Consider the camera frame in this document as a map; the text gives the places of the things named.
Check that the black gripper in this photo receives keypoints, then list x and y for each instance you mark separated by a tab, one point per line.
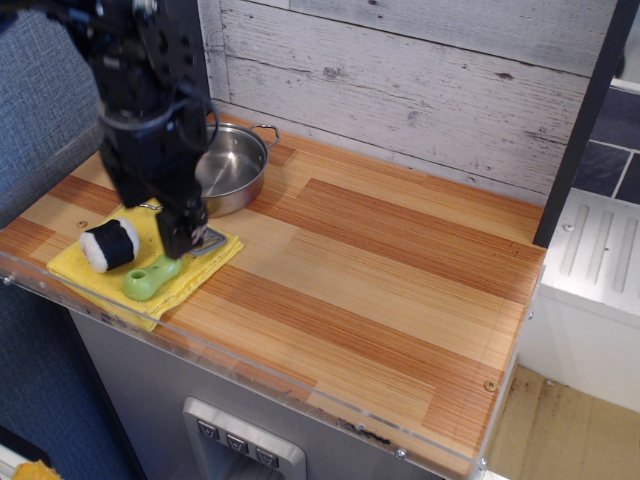
153	154

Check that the green handled grey spatula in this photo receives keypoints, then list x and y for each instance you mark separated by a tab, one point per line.
141	284

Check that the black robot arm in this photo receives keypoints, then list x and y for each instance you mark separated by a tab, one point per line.
134	49

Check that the yellow folded cloth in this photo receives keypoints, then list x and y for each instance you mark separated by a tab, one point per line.
106	289

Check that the stainless steel pot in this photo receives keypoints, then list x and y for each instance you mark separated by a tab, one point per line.
231	172

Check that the plush sushi roll toy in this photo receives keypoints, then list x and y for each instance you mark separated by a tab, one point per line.
110	245

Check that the clear acrylic edge guard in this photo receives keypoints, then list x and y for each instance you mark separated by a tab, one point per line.
404	350

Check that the grey control panel with buttons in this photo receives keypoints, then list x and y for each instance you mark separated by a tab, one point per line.
228	447

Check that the yellow object bottom left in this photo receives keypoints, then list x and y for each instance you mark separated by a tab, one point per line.
35	471

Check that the left dark vertical post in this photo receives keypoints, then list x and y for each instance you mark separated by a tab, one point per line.
202	79

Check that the dark vertical post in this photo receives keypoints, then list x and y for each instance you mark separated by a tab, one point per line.
605	67
202	79

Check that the right dark vertical post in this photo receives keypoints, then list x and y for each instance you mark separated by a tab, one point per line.
605	67

